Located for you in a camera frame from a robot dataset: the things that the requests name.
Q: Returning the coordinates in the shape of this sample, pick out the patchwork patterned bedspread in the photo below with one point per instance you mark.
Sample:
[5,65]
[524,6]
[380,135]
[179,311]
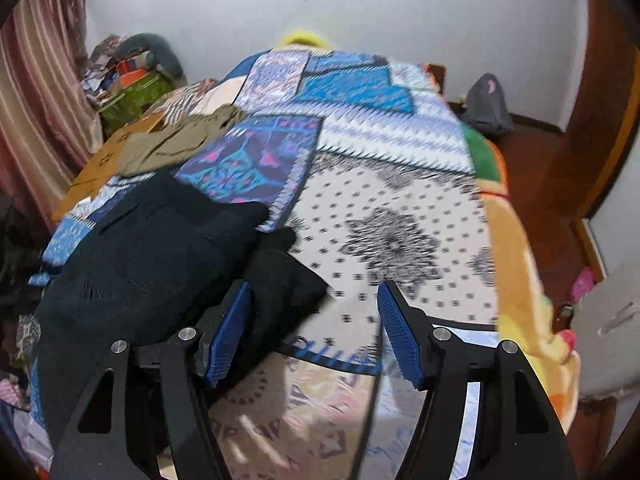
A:
[390,200]

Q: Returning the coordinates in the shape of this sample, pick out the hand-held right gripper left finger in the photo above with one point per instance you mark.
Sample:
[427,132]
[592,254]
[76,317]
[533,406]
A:
[230,335]

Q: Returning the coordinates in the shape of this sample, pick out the grey backpack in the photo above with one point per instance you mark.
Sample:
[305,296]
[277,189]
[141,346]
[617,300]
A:
[487,105]

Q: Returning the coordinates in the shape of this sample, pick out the grey curved pillow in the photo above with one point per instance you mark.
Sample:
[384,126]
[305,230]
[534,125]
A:
[155,47]

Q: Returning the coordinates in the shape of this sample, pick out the wooden headboard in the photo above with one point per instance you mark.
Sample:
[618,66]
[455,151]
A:
[435,77]

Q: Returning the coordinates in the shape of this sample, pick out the yellow plush toy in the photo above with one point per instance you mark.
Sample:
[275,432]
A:
[302,40]

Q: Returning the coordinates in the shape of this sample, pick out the green patterned bag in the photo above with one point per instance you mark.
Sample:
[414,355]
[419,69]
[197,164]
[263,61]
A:
[132,102]

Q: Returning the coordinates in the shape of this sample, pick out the striped pink curtain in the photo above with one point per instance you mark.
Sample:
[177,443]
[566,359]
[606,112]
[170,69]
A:
[45,110]

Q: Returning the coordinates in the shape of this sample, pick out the olive green pants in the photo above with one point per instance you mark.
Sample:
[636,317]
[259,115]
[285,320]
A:
[170,145]

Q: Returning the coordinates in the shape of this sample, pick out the pile of mixed clothes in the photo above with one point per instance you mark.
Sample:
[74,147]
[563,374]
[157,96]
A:
[20,410]

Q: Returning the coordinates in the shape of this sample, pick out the pink floor item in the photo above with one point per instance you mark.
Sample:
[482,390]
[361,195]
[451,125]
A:
[582,282]

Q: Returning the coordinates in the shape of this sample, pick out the wooden framed door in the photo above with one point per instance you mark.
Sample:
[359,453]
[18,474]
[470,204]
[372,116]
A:
[595,135]

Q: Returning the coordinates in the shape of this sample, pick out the black pants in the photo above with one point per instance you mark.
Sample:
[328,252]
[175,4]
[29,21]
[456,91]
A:
[150,260]

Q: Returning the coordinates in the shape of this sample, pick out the orange yellow fleece blanket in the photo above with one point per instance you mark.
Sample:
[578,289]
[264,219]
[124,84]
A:
[520,280]

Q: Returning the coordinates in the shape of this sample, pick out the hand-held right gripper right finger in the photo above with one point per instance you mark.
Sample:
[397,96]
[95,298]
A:
[400,340]

